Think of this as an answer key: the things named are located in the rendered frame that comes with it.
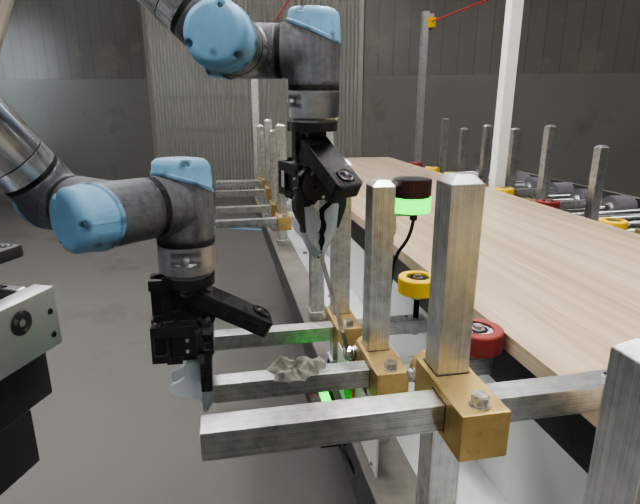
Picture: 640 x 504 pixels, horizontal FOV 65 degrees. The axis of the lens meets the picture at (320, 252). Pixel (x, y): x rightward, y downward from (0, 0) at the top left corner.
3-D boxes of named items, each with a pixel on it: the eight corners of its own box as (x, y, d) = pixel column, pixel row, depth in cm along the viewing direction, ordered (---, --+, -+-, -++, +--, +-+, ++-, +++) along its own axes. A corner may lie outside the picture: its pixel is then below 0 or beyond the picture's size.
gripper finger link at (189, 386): (172, 412, 73) (168, 355, 71) (214, 408, 74) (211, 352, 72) (171, 425, 70) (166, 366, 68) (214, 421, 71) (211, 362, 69)
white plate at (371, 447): (373, 478, 76) (376, 421, 73) (335, 387, 100) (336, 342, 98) (377, 478, 76) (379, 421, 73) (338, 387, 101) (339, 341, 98)
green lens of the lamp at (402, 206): (397, 215, 72) (398, 200, 72) (384, 207, 78) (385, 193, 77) (436, 213, 73) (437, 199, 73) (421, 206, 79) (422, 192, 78)
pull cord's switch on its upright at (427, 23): (416, 187, 342) (425, 9, 311) (411, 185, 351) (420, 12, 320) (427, 187, 344) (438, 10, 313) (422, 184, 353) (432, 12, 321)
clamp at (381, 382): (375, 406, 74) (376, 375, 72) (352, 361, 86) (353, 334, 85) (412, 401, 75) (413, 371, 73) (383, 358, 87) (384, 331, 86)
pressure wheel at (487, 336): (460, 405, 78) (466, 338, 74) (438, 379, 85) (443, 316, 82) (507, 400, 79) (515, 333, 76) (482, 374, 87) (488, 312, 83)
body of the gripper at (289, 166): (317, 192, 85) (317, 118, 81) (346, 202, 78) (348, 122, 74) (276, 197, 81) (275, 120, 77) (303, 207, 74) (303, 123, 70)
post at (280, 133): (279, 246, 202) (276, 123, 188) (278, 244, 205) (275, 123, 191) (287, 246, 202) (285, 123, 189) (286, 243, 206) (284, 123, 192)
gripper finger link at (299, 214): (316, 228, 80) (317, 173, 77) (322, 230, 78) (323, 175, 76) (290, 232, 77) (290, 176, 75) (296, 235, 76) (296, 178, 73)
